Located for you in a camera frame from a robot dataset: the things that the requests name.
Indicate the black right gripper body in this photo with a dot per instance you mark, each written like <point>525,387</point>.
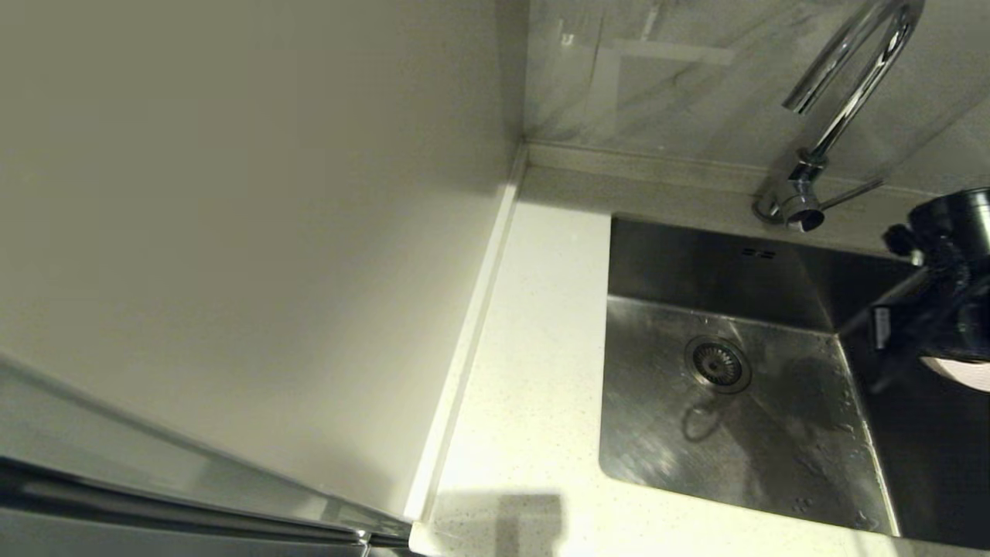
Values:
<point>959,278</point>

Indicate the pink bowl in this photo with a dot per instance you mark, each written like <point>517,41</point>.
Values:
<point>967,373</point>

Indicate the stainless steel sink basin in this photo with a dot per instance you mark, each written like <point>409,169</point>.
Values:
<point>673,456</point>

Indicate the chrome gooseneck faucet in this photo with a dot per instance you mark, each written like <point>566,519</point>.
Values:
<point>797,203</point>

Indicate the round metal drain strainer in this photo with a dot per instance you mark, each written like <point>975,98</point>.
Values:
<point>718,363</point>

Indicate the white countertop upstand trim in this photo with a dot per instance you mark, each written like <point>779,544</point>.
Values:
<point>472,333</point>

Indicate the stainless steel appliance door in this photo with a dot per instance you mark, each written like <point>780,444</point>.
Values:
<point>116,495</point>

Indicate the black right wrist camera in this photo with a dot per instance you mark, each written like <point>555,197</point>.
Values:
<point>882,329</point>

